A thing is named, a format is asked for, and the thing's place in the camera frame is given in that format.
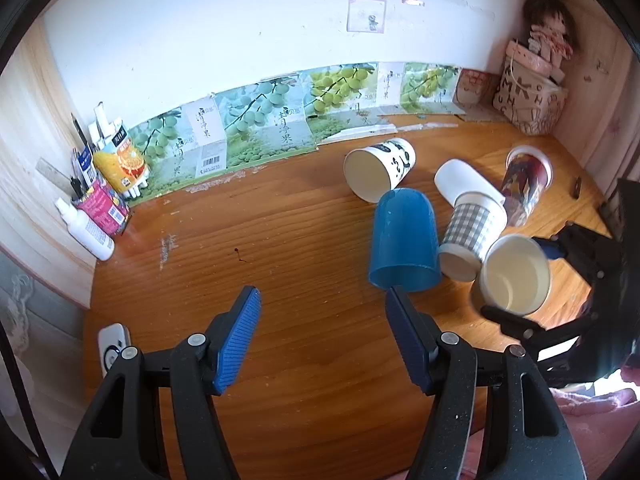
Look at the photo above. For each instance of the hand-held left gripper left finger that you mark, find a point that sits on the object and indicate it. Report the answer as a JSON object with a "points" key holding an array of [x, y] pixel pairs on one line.
{"points": [[235, 340]]}

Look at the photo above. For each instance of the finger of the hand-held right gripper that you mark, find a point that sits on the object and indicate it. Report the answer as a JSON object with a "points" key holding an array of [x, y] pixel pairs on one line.
{"points": [[555, 347], [590, 255]]}

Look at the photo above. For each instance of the grey printed cloth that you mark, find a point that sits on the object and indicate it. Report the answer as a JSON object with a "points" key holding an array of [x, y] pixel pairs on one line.
{"points": [[40, 320]]}

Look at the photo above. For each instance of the pink gift box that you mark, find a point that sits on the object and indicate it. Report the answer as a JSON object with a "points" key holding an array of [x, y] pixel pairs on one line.
{"points": [[527, 57]]}

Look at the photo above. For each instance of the pink checked cup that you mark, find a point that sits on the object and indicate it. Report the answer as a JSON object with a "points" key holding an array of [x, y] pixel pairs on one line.
{"points": [[471, 87]]}

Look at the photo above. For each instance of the white cup with black print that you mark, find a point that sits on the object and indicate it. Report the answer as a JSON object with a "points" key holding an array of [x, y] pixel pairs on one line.
{"points": [[372, 170]]}

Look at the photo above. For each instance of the small black clip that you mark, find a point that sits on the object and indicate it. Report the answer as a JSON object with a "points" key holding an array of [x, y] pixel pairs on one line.
{"points": [[577, 187]]}

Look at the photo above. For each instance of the grey checked paper cup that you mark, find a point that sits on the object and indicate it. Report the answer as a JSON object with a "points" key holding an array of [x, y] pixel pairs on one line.
{"points": [[470, 230]]}

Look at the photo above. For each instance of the blue plastic cup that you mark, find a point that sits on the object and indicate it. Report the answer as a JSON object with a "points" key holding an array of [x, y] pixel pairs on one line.
{"points": [[404, 240]]}

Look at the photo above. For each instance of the white tube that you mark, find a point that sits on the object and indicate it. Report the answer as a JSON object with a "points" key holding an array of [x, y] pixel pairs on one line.
{"points": [[101, 122]]}

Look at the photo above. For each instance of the small white device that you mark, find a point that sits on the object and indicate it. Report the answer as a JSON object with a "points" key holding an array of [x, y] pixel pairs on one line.
{"points": [[112, 347]]}

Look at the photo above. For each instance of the pink cloth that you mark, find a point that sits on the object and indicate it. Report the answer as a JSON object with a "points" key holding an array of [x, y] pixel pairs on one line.
{"points": [[600, 420]]}

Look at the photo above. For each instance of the colourful cartoon printed cup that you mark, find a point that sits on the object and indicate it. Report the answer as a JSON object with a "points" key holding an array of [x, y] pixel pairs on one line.
{"points": [[522, 185]]}

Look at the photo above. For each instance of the black pencil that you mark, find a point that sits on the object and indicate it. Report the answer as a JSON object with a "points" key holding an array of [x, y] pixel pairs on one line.
{"points": [[79, 132]]}

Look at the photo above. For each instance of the pink pen holder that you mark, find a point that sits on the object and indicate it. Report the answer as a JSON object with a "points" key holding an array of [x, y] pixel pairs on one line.
{"points": [[102, 207]]}

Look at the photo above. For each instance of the grape printed cardboard panel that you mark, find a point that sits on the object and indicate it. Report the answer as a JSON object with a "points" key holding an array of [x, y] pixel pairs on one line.
{"points": [[175, 145], [265, 120], [340, 95], [425, 85]]}

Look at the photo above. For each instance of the plain white paper cup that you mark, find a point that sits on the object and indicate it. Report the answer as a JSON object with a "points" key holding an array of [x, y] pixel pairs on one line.
{"points": [[515, 275]]}

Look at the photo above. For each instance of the dark-haired doll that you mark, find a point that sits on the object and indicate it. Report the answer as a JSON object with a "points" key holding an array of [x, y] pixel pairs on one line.
{"points": [[547, 20]]}

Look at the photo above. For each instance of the letter printed bag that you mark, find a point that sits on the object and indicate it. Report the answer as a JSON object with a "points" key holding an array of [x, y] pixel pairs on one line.
{"points": [[530, 102]]}

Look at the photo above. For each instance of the pink wall sticker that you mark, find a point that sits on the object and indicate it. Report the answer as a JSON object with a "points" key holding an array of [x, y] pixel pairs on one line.
{"points": [[366, 14]]}

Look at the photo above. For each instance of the white squeeze bottle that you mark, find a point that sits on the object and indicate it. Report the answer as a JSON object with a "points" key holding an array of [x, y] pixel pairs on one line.
{"points": [[87, 230]]}

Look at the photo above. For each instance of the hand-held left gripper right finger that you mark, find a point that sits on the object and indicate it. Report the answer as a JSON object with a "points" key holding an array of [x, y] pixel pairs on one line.
{"points": [[407, 340]]}

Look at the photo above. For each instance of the metal ruler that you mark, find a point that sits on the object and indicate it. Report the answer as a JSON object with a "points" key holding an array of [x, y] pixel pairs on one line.
{"points": [[55, 177]]}

